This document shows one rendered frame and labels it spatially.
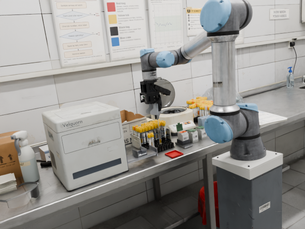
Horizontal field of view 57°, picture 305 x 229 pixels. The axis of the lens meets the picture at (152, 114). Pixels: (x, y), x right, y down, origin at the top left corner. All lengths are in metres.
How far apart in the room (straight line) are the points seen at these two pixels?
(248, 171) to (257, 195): 0.14
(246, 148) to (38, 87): 1.18
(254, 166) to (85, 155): 0.68
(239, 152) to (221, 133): 0.18
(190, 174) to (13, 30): 1.66
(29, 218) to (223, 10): 1.01
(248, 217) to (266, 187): 0.15
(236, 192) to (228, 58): 0.57
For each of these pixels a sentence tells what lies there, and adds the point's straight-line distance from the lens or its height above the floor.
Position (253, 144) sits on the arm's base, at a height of 0.98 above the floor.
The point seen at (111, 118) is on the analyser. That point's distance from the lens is 1.22.
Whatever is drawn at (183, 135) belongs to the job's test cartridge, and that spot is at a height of 0.94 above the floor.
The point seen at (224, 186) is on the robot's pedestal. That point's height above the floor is 0.78.
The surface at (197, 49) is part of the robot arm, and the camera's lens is 1.33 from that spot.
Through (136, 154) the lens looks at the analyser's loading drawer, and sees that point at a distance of 1.36.
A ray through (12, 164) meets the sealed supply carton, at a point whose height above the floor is 0.95.
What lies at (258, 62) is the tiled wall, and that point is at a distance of 2.83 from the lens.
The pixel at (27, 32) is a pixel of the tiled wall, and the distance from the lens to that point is 1.77.
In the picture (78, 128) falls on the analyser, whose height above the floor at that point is 1.13.
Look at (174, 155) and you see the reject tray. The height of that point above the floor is 0.88.
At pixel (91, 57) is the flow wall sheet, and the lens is 1.84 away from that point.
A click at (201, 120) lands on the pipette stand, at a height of 0.97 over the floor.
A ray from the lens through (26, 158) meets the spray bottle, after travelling 1.38.
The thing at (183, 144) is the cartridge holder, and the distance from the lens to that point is 1.52.
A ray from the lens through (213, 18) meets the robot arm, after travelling 1.05.
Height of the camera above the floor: 1.42
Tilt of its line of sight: 14 degrees down
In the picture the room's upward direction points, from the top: 6 degrees counter-clockwise
